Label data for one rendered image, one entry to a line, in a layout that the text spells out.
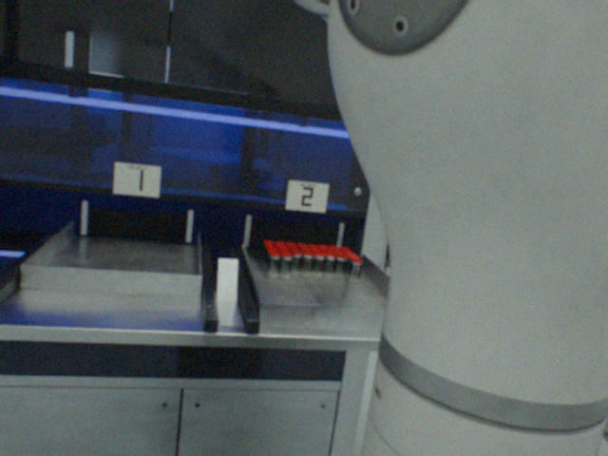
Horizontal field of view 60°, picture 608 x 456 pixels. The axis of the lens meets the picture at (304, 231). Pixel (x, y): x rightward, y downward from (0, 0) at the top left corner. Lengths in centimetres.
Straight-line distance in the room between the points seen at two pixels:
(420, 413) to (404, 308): 5
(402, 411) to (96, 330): 51
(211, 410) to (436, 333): 102
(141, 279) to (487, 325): 67
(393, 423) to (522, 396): 7
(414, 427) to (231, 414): 99
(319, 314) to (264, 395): 50
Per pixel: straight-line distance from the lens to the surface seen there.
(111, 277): 85
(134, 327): 73
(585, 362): 27
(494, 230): 22
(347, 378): 126
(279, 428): 129
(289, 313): 75
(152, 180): 107
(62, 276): 86
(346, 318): 78
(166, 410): 124
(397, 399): 28
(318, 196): 110
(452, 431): 27
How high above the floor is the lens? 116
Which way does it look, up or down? 11 degrees down
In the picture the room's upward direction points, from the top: 7 degrees clockwise
